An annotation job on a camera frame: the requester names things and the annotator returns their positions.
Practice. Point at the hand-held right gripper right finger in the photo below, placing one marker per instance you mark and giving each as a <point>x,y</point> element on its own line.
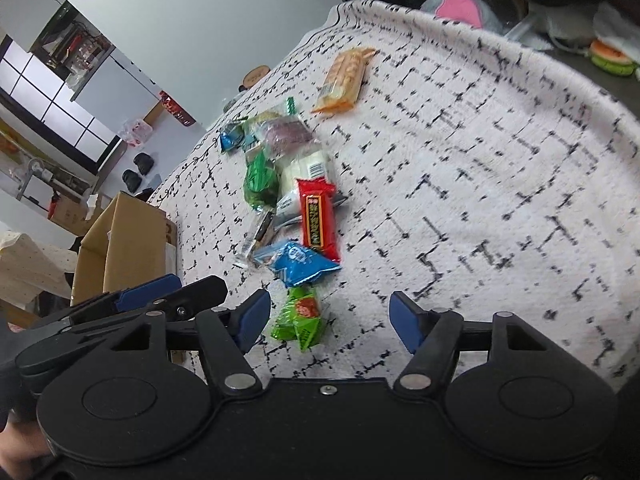
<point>407,322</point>

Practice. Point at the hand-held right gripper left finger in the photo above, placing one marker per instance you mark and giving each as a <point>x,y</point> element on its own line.
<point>252,320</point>

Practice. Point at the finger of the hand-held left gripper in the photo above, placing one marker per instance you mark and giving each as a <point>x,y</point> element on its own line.
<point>197,292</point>
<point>147,291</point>

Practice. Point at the clear pastry packet green edge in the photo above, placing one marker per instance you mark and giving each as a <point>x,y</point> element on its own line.
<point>285,132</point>

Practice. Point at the orange cracker packet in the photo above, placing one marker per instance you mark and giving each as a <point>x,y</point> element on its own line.
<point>342,77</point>

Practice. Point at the light green packet red label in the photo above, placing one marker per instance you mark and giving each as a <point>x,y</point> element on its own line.
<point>295,327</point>

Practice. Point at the large cardboard box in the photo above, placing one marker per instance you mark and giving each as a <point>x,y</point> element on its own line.
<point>130,240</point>

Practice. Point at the blue packet white logo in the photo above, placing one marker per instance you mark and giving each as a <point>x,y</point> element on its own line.
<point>297,260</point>

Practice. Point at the clear packet with dark stick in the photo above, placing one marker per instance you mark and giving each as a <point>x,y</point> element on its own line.
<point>261,234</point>

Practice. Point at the dotted cream cloth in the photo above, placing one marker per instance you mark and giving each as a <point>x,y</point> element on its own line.
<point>25,265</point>

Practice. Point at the red snack bar packet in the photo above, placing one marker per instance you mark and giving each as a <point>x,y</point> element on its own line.
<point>317,220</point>

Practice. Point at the red bottle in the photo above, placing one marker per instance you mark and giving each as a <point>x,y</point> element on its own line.
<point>53,206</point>

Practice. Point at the dark green snack packet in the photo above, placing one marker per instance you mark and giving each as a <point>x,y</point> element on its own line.
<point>260,180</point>

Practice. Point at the white black patterned blanket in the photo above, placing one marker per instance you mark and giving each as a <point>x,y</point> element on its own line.
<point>475,185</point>

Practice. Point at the small blue snack packet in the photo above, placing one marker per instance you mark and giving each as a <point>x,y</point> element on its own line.
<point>231,137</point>

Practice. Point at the white pink plastic bag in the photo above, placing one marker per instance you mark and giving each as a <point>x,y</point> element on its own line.
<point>135,131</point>

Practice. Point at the white snack packet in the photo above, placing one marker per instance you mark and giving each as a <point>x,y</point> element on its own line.
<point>307,162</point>

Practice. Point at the red printed bag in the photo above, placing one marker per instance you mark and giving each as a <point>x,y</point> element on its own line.
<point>176,109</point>

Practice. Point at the black framed glass door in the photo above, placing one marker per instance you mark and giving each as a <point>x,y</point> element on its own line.
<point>50,95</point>

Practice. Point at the glass jar with cork lid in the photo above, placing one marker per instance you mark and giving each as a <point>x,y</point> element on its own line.
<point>255,75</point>

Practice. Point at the pink grey plush toy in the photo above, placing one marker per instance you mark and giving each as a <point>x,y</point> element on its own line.
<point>457,9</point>

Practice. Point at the clear round glass jar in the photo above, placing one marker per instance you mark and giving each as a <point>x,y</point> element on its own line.
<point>507,7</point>

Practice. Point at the orange green plush toy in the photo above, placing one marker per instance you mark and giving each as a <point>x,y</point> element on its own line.
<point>612,55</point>

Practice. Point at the cluttered wall shelf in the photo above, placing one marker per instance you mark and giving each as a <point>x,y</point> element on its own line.
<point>72,52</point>

